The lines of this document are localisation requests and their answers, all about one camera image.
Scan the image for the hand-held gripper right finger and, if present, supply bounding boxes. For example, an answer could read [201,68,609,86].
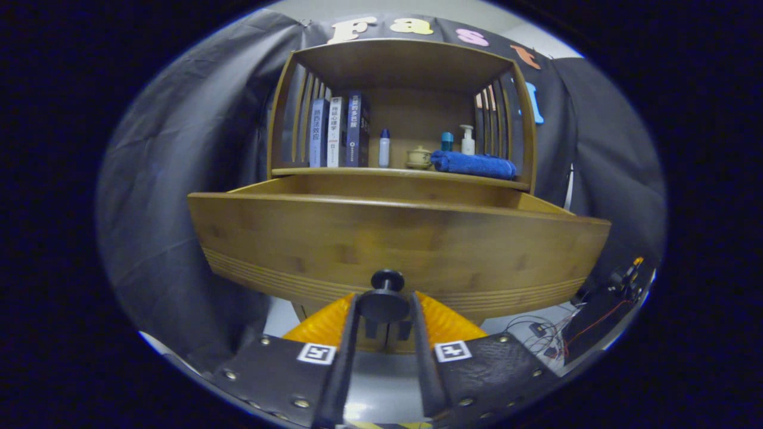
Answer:
[410,291,564,428]

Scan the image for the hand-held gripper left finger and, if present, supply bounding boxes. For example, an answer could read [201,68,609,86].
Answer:
[206,292,359,429]

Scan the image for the wooden drawer with black knob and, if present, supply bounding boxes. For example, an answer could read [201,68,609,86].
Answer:
[187,174,613,325]

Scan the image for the wooden cabinet door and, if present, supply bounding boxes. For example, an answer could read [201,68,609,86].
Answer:
[387,322,421,353]
[356,322,388,353]

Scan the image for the wooden countertop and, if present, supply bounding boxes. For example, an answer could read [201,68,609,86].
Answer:
[271,166,531,191]

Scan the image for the wooden cabinet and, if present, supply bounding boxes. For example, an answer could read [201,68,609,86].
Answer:
[266,39,538,355]

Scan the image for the folded blue towel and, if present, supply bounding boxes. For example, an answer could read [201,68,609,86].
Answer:
[430,150,517,181]

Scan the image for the black device with orange clip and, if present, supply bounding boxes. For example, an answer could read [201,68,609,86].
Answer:
[575,256,647,310]

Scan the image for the light blue book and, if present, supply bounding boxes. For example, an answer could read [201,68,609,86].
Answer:
[309,98,330,168]

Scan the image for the white book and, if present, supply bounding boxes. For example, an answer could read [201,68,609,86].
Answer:
[327,96,348,168]

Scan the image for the dark blue book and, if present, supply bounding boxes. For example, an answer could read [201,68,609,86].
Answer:
[346,91,370,168]

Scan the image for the black backdrop cloth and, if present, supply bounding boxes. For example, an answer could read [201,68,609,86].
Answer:
[95,9,667,370]

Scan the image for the floor cables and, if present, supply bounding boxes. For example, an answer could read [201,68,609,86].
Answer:
[504,316,573,359]

